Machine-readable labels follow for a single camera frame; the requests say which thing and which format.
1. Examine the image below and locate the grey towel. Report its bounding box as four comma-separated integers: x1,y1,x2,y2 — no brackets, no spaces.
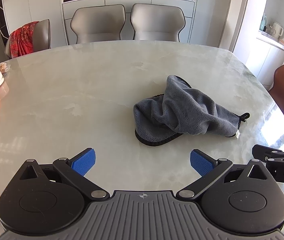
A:
133,74,250,147

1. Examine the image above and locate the white pitcher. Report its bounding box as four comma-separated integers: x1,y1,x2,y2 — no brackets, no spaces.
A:
272,22,284,40

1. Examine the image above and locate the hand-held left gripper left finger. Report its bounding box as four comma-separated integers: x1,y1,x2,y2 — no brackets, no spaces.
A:
19,148,109,201

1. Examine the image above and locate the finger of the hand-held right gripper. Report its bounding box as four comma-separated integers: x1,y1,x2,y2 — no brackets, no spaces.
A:
252,144,284,167

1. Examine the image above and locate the white sideboard cabinet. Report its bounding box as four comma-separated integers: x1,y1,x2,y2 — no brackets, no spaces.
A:
61,0,196,45

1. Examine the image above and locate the golden branch decoration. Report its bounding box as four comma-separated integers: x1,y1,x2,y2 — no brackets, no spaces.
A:
0,17,9,40

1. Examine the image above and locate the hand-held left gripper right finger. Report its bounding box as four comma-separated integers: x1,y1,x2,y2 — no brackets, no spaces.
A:
176,149,269,201

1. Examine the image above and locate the beige dining chair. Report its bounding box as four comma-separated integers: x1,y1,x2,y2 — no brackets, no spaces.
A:
130,3,186,43
70,4,127,45

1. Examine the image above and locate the red patterned cloth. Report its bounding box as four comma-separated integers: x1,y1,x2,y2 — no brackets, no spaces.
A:
9,21,40,58

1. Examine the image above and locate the grey dining chair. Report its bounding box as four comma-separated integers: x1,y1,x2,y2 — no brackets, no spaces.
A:
5,19,51,60

